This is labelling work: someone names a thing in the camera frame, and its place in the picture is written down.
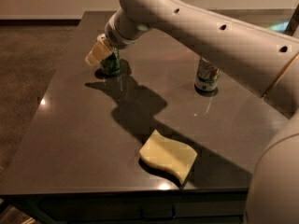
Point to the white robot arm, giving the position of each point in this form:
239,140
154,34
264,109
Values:
264,62

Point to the black drawer handle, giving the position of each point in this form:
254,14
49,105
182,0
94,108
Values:
153,213

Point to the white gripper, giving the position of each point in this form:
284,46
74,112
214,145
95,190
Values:
116,34

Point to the white and green soda can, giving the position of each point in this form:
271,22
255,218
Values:
207,76

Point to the dark cabinet drawer front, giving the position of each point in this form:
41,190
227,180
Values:
127,206

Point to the yellow wavy sponge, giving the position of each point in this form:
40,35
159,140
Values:
168,155

